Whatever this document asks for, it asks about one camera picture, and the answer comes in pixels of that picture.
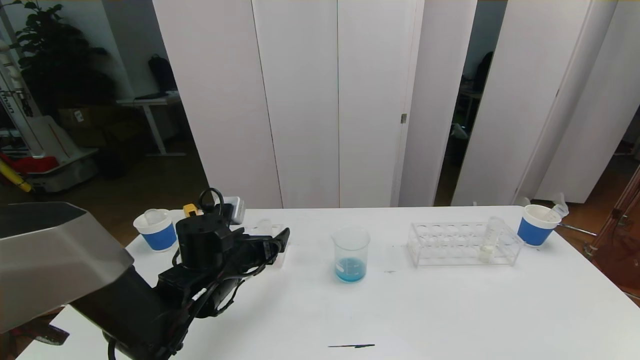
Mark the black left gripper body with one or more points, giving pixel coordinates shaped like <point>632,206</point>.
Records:
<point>263,247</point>

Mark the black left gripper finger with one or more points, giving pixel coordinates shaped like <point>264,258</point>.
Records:
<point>282,239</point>

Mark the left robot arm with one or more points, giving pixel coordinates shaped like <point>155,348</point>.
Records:
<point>60,260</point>

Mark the clear acrylic test tube rack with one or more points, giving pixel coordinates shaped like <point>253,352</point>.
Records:
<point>277,260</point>
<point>450,250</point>

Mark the clear glass beaker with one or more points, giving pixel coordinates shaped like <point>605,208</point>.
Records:
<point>350,270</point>

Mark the test tube with pale yellow pigment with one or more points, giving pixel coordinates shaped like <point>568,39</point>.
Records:
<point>486,250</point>

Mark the yellow tape measure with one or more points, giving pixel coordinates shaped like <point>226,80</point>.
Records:
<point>189,210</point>

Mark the blue and white paper cup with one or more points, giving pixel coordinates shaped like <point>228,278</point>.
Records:
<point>160,239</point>
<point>532,232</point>

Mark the white folding screen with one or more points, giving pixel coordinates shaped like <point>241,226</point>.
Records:
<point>300,100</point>
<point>525,100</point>

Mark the white standing desk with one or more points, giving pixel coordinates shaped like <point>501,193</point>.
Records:
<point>150,102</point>

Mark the black backpack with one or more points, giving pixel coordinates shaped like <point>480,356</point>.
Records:
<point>162,75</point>

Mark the cardboard box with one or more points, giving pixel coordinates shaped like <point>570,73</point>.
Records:
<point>82,119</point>

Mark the white platform with board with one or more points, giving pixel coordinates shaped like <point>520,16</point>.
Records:
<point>55,150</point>

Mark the red box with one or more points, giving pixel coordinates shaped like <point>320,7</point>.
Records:
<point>35,165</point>

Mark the dark green potted plant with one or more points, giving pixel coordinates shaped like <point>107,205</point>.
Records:
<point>60,65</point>

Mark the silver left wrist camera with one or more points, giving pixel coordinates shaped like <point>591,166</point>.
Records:
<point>236,210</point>

